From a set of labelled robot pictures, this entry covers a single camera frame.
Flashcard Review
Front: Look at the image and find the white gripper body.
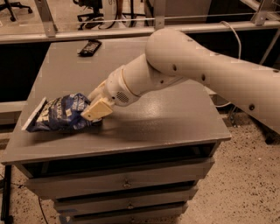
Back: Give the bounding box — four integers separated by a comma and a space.
94, 66, 140, 107

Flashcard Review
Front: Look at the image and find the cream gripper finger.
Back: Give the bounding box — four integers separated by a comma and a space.
80, 97, 113, 121
87, 80, 106, 101

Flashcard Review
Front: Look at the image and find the blue Kettle chip bag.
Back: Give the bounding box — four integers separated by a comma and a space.
22, 93, 101, 132

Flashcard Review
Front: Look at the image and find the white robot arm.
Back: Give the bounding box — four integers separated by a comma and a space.
81, 28, 280, 133

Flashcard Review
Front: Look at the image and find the dark snack bar wrapper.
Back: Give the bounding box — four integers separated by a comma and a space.
78, 40, 102, 57

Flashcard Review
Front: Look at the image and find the grey drawer cabinet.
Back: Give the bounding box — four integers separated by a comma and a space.
0, 35, 233, 224

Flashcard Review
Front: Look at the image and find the black office chair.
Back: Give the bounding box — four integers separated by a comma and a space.
0, 0, 34, 23
73, 0, 103, 30

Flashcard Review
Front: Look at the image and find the black office chair left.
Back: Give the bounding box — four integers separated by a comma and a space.
0, 0, 34, 23

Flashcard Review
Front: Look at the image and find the black stand leg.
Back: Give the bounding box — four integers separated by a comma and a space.
0, 165, 13, 224

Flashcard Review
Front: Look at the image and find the metal railing frame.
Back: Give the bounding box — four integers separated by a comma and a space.
0, 0, 280, 46

